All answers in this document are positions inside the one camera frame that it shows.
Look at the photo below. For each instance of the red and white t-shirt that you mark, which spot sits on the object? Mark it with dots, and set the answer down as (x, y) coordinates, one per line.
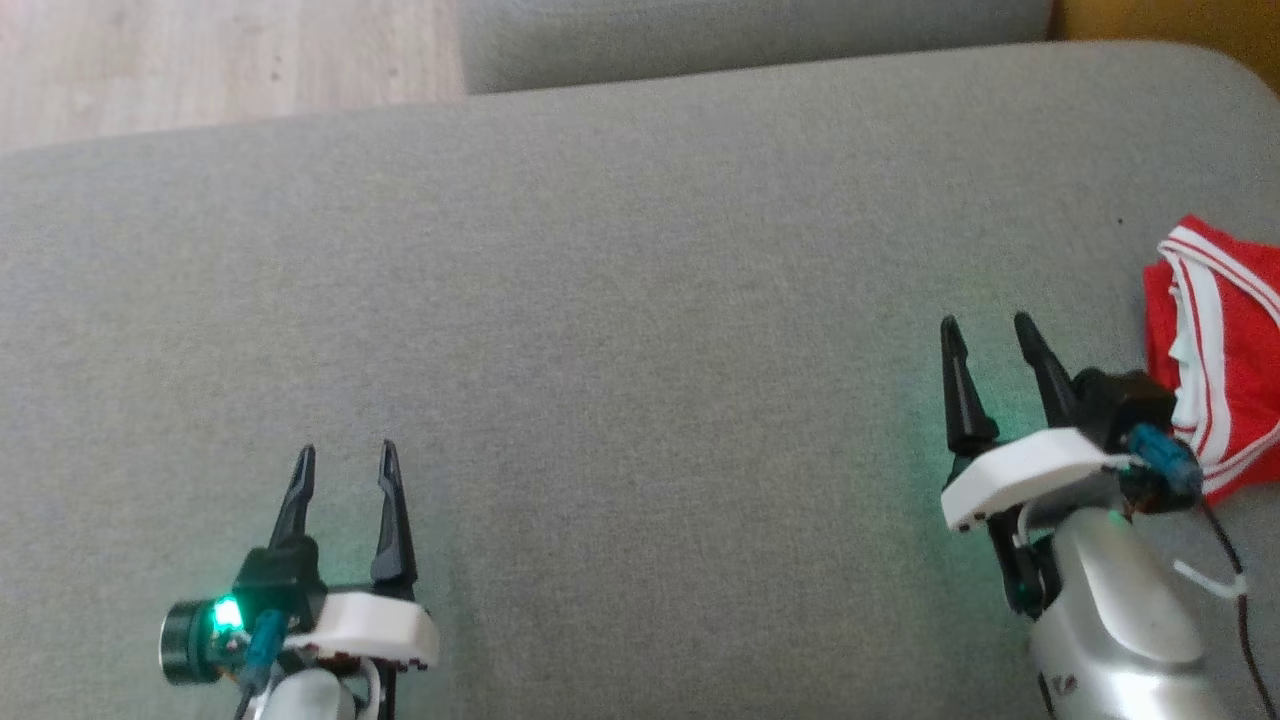
(1245, 350)

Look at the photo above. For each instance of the grey fabric sofa side section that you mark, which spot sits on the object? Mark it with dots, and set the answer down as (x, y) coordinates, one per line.
(750, 40)

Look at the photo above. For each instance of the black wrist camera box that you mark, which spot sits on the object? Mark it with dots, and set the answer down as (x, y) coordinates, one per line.
(285, 580)
(1125, 405)

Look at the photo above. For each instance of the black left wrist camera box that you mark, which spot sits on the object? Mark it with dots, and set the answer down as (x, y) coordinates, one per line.
(285, 580)

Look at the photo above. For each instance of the blue left camera connector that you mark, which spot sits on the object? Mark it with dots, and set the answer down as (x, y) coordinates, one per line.
(265, 650)

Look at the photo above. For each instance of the grey fabric sofa seat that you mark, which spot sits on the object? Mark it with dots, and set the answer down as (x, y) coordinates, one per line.
(600, 400)

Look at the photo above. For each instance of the blue right camera connector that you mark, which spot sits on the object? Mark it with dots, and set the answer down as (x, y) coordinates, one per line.
(1165, 460)

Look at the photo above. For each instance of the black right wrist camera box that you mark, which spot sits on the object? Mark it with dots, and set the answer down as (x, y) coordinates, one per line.
(1125, 405)

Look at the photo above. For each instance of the blue camera connector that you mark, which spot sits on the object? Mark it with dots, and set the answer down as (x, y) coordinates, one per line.
(1165, 460)
(265, 650)

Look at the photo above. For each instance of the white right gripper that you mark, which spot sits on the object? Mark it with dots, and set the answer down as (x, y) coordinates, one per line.
(1030, 475)

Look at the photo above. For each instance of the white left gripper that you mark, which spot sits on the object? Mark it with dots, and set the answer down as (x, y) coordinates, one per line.
(370, 630)

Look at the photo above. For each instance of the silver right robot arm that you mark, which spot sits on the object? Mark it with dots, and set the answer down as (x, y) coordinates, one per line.
(1120, 620)

